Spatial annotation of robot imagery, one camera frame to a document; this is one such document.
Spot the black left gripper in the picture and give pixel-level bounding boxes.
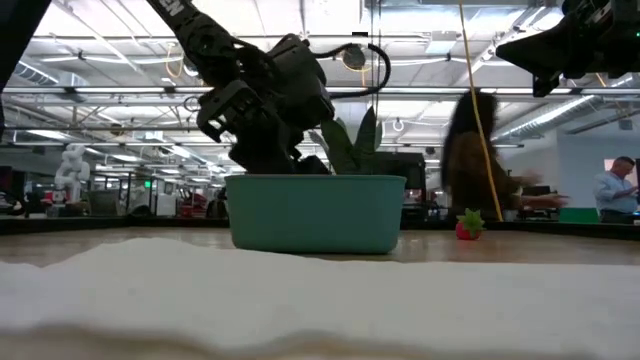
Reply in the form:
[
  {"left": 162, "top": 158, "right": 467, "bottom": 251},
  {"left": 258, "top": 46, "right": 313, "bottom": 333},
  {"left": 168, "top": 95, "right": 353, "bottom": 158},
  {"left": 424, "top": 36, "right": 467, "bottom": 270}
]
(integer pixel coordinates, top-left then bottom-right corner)
[{"left": 196, "top": 33, "right": 337, "bottom": 176}]

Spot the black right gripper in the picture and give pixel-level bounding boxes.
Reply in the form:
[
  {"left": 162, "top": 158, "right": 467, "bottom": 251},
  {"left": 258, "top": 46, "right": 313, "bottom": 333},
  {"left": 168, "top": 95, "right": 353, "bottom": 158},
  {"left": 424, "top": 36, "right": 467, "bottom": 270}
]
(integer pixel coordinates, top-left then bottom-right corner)
[{"left": 494, "top": 0, "right": 640, "bottom": 99}]

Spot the teal plastic tub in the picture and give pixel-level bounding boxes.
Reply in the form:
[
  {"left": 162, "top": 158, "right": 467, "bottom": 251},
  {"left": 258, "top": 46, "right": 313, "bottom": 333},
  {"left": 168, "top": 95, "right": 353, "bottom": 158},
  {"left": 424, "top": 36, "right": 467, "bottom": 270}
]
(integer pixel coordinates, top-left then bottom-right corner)
[{"left": 224, "top": 173, "right": 408, "bottom": 256}]

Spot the red strawberry with green top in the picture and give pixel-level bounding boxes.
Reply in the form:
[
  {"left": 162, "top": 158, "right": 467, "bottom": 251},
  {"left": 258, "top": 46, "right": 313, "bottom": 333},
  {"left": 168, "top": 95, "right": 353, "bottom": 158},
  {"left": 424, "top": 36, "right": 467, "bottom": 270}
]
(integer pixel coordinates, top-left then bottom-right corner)
[{"left": 454, "top": 208, "right": 486, "bottom": 242}]

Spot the large black monitor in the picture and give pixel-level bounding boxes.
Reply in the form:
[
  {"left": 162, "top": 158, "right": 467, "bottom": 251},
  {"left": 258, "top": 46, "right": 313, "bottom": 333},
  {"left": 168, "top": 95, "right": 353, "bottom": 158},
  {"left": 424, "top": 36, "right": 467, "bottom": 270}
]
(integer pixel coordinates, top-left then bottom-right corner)
[{"left": 372, "top": 151, "right": 427, "bottom": 202}]

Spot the person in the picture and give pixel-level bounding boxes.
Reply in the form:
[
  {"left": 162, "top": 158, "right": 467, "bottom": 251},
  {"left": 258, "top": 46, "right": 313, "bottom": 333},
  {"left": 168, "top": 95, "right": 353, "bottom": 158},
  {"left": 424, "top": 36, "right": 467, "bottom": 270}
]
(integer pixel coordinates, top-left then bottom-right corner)
[
  {"left": 440, "top": 89, "right": 570, "bottom": 222},
  {"left": 592, "top": 155, "right": 640, "bottom": 225}
]

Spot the white cloth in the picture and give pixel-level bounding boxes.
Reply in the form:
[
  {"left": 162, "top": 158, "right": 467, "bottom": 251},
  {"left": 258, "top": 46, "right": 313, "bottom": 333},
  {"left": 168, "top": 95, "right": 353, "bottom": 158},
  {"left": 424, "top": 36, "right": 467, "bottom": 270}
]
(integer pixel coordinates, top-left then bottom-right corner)
[{"left": 0, "top": 237, "right": 640, "bottom": 360}]

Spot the green panel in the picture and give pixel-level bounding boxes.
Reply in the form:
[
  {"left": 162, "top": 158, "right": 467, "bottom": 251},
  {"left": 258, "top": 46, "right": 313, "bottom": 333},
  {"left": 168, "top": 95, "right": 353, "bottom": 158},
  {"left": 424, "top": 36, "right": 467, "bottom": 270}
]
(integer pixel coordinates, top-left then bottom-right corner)
[{"left": 558, "top": 207, "right": 601, "bottom": 225}]

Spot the white robot figure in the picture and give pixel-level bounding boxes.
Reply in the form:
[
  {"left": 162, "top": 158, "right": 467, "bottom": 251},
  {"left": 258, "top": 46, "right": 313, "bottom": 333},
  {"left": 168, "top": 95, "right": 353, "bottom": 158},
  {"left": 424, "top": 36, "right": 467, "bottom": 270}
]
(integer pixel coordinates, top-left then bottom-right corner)
[{"left": 53, "top": 144, "right": 92, "bottom": 204}]

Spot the yellow hanging cord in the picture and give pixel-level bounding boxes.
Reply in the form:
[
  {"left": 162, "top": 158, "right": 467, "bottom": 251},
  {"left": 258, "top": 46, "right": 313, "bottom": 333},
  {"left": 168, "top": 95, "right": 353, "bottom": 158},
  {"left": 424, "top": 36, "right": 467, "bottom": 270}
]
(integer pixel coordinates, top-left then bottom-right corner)
[{"left": 458, "top": 0, "right": 504, "bottom": 223}]

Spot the black ceiling cable reel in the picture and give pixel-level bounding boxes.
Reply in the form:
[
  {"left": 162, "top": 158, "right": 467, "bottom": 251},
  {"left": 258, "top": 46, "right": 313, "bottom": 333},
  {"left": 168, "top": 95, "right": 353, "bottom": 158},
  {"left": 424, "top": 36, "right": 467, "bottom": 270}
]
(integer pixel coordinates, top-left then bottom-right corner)
[{"left": 341, "top": 44, "right": 368, "bottom": 72}]

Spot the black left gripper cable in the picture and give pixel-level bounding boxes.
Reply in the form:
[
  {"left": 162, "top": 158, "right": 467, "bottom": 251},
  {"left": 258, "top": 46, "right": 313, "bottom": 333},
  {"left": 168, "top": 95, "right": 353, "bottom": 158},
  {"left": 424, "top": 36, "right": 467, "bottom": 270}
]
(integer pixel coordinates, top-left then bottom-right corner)
[{"left": 308, "top": 42, "right": 393, "bottom": 101}]

